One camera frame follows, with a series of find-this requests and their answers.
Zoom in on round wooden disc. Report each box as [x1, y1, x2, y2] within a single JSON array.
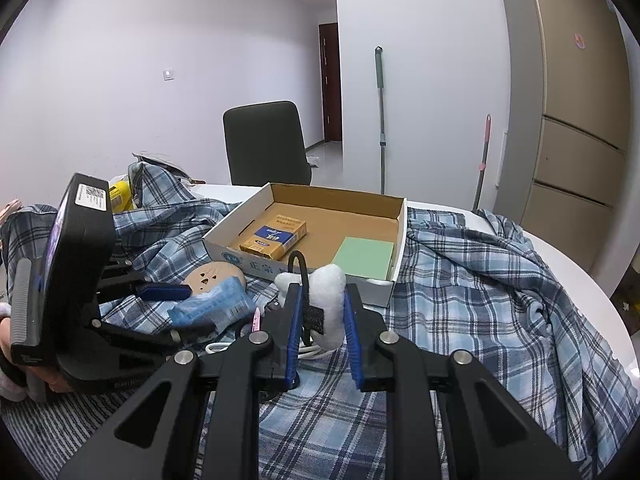
[[182, 260, 246, 298]]

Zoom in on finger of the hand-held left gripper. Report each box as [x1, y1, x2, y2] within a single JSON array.
[[90, 316, 217, 361], [96, 259, 194, 303]]

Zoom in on green handled mop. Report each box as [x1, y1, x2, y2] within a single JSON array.
[[374, 46, 388, 196]]

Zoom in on pink handled broom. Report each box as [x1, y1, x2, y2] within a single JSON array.
[[471, 114, 492, 211]]

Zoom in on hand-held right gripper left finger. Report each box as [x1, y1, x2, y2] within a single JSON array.
[[57, 282, 306, 480]]

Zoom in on black chair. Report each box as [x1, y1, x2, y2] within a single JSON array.
[[222, 101, 313, 187]]

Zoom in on white cardboard box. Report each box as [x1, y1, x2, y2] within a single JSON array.
[[202, 182, 408, 308]]

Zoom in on dark brown door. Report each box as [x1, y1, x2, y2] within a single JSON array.
[[318, 22, 344, 143]]

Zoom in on person's left hand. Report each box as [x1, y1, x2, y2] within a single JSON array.
[[22, 366, 68, 405]]

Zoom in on white cable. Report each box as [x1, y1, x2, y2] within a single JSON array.
[[205, 337, 331, 361]]

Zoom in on beige refrigerator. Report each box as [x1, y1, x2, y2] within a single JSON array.
[[497, 0, 633, 273]]

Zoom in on pink object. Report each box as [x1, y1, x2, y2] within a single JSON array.
[[0, 199, 23, 226]]

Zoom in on yellow and blue small box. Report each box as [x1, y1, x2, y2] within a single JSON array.
[[239, 217, 307, 257]]

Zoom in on white plush pouch black loop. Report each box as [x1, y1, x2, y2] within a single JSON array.
[[276, 250, 349, 352]]

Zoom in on blue plaid cloth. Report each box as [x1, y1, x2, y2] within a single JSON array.
[[0, 162, 640, 480]]

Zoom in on dark striped cloth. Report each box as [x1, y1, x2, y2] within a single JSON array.
[[0, 385, 216, 480]]

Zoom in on blue tissue pack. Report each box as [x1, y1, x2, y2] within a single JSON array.
[[167, 276, 257, 333]]

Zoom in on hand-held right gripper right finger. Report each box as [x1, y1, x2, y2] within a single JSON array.
[[342, 282, 583, 480]]

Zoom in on green sticky note pad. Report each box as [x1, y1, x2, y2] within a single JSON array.
[[332, 236, 397, 281]]

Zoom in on yellow bottle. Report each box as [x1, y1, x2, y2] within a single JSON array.
[[109, 181, 136, 212]]

